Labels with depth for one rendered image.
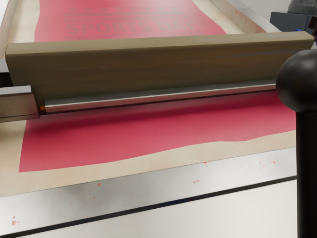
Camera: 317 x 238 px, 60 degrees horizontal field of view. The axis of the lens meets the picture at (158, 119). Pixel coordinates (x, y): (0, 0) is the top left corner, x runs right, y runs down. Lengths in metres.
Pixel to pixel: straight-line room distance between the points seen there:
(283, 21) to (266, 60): 0.54
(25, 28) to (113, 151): 0.39
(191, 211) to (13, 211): 0.15
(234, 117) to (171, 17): 0.37
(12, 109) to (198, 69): 0.24
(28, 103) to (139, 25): 0.38
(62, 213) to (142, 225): 0.09
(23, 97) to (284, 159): 0.30
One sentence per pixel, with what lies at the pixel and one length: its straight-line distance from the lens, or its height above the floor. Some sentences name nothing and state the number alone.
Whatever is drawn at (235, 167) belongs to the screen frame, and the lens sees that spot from 0.31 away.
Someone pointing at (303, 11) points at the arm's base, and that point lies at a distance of 0.94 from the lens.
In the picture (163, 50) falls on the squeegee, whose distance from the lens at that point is 0.35.
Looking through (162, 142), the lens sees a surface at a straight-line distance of 0.36.
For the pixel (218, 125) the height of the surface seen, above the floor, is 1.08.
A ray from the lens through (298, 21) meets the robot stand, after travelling 0.91.
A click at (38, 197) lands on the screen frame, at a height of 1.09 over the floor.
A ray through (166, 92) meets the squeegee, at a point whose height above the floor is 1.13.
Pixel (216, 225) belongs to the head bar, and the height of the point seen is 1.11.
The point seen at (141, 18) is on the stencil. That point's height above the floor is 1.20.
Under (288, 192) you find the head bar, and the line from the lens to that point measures 0.24.
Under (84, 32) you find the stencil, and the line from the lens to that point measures 0.62.
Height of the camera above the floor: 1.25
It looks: 24 degrees down
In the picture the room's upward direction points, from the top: straight up
